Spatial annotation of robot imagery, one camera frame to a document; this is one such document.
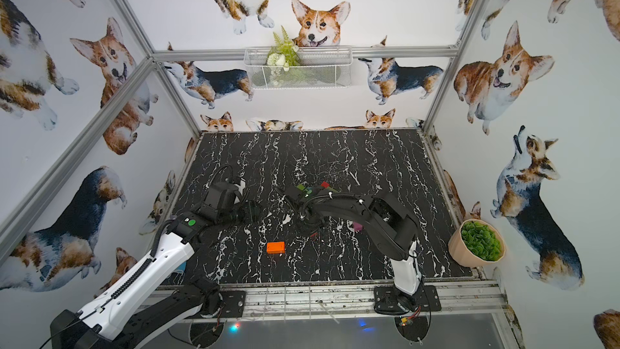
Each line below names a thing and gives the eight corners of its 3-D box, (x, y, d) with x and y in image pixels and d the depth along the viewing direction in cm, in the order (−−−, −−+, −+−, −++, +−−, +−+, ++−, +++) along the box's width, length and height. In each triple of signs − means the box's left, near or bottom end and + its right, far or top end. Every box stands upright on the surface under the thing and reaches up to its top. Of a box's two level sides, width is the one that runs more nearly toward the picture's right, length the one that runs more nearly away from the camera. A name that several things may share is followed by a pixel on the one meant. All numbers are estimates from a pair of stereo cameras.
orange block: (267, 254, 86) (265, 251, 84) (268, 244, 88) (267, 241, 86) (285, 254, 86) (284, 251, 84) (286, 244, 88) (285, 241, 86)
